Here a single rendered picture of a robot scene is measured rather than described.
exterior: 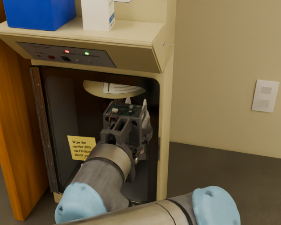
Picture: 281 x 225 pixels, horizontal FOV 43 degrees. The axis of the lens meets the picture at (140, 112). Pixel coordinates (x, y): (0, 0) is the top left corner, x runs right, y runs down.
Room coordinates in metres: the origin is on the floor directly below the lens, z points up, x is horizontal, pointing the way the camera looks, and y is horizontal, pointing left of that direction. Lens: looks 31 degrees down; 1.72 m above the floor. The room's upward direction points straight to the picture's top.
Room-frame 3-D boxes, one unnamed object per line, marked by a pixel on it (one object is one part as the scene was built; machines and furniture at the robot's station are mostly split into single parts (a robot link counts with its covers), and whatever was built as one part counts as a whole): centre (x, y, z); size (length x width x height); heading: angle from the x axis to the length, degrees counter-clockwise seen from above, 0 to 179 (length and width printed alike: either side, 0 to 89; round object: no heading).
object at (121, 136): (0.55, 0.04, 1.34); 0.12 x 0.08 x 0.09; 165
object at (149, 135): (0.60, 0.00, 1.31); 0.09 x 0.05 x 0.02; 165
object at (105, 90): (0.73, 0.11, 1.19); 0.30 x 0.01 x 0.40; 75
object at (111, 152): (0.47, 0.06, 1.33); 0.08 x 0.05 x 0.08; 75
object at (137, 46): (0.68, 0.12, 1.46); 0.32 x 0.12 x 0.10; 75
